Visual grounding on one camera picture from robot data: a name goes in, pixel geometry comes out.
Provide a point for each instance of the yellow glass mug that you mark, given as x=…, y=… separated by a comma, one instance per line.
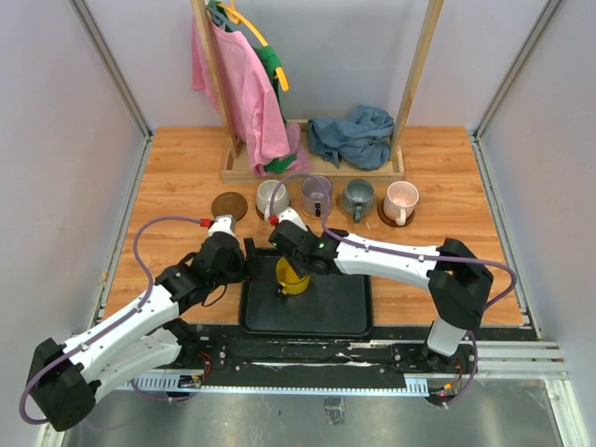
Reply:
x=289, y=282

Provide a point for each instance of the wooden clothes rack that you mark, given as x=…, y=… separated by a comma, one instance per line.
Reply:
x=235, y=167

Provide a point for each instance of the dark wooden coaster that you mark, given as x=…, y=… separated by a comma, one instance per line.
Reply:
x=390, y=222
x=229, y=203

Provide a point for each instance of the green hanger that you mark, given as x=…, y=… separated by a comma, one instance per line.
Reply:
x=219, y=17

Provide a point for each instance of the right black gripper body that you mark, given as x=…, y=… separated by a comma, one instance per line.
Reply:
x=299, y=265

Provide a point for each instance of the green shirt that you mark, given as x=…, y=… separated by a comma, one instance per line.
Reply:
x=254, y=79

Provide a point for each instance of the white ceramic mug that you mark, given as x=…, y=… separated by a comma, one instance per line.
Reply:
x=271, y=200

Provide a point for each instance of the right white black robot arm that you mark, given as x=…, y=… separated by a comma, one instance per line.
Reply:
x=457, y=282

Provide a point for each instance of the black plastic tray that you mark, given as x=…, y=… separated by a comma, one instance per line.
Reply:
x=331, y=306

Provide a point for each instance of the grey glass mug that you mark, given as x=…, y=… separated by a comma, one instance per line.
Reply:
x=358, y=199

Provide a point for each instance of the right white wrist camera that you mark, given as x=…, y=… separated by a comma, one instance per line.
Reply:
x=291, y=215

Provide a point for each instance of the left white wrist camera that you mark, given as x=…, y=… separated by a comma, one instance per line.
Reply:
x=223, y=224

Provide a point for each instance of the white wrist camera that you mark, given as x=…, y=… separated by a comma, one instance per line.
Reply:
x=291, y=215
x=223, y=224

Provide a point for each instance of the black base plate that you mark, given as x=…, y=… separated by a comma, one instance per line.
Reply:
x=379, y=360

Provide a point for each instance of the woven rattan coaster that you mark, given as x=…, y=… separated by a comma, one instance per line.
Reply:
x=342, y=209

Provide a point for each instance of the light woven coaster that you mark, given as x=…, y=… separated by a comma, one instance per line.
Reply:
x=316, y=210

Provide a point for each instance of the purple glass mug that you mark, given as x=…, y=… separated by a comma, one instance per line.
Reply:
x=317, y=188

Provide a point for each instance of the pink shirt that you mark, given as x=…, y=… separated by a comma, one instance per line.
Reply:
x=251, y=92

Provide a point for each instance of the yellow hanger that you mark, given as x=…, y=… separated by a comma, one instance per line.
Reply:
x=238, y=18

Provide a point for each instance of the blue crumpled cloth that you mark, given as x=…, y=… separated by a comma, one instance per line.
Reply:
x=361, y=139

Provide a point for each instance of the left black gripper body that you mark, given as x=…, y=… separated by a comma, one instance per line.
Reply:
x=234, y=273

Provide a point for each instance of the pink ceramic mug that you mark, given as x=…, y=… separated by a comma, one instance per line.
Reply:
x=400, y=202

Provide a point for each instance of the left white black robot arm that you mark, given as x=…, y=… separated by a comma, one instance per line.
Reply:
x=66, y=380

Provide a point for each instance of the brown glass coaster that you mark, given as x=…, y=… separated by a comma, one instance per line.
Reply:
x=273, y=216

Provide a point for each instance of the aluminium front rail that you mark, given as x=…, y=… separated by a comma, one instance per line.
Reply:
x=525, y=361

